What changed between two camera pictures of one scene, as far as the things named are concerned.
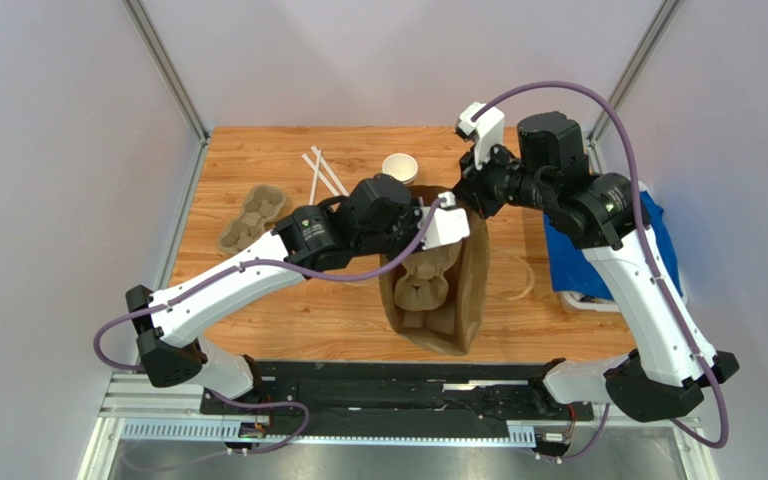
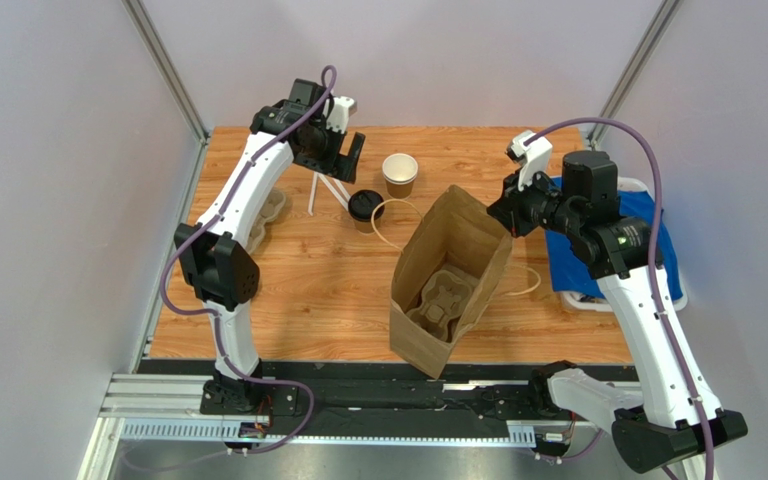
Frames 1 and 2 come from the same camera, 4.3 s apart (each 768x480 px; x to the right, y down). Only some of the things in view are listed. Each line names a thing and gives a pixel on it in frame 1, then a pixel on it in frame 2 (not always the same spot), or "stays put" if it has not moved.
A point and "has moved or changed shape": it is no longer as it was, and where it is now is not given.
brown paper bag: [469, 289] has moved or changed shape
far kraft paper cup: [403, 167] stays put
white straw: [330, 171] has moved or changed shape
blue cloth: [571, 271] stays put
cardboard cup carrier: [422, 292] has moved or changed shape
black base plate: [399, 389] stays put
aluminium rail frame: [131, 411] stays put
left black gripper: [411, 214] → [345, 168]
